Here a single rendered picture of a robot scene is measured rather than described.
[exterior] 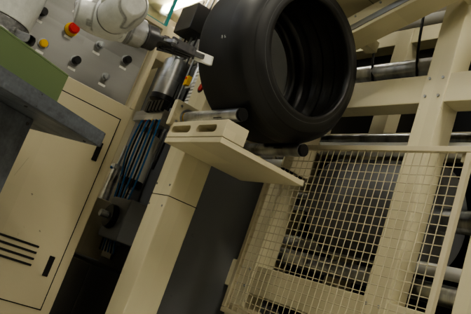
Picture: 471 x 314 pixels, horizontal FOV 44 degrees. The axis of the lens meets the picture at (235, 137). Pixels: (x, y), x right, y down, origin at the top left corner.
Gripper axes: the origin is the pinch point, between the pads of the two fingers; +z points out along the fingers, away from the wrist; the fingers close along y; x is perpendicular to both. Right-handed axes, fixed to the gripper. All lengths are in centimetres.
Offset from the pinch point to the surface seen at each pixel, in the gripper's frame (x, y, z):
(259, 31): -10.6, -12.8, 10.9
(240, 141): 23.2, -7.7, 16.0
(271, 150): 19.9, 9.6, 38.9
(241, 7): -18.3, -6.2, 6.1
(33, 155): 41, 47, -33
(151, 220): 54, 34, 11
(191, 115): 15.4, 19.7, 10.0
